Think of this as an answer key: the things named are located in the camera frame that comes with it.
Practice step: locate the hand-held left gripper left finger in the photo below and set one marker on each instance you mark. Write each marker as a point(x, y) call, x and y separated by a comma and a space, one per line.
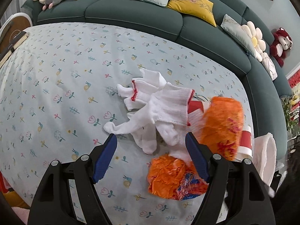
point(105, 159)

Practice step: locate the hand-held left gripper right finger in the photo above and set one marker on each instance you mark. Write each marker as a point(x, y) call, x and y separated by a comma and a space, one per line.
point(196, 157)

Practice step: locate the orange plastic bag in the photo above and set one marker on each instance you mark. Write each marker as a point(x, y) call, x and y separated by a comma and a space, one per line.
point(168, 178)
point(222, 126)

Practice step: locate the white glove with red trim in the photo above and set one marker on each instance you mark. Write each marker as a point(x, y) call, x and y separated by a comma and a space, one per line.
point(145, 84)
point(164, 107)

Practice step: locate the red and white paper cup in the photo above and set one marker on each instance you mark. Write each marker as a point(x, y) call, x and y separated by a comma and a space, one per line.
point(195, 106)

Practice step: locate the floral light blue tablecloth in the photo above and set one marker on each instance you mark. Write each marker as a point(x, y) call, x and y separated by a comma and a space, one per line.
point(58, 75)

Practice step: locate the potted green plant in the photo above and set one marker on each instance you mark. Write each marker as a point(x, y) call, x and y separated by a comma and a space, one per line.
point(290, 114)

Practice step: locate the white quilted cushion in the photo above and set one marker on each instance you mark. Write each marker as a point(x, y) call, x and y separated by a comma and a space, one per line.
point(269, 65)

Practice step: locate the white flower-shaped cushion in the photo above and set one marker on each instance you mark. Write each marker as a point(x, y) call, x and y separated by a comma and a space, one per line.
point(254, 39)

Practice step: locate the red monkey plush toy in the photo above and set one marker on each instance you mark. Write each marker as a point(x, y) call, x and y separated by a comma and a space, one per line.
point(277, 49)

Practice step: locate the dark green sofa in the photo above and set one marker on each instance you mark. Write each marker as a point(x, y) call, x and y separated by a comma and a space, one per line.
point(140, 21)

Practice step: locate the brown wooden board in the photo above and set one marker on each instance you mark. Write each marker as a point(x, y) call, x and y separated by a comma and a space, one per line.
point(14, 44)

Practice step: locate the yellow embroidered cushion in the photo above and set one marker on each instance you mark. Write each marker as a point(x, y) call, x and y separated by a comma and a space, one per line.
point(192, 4)

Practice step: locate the red wall decoration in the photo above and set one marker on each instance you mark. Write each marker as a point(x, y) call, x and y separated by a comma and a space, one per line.
point(294, 82)

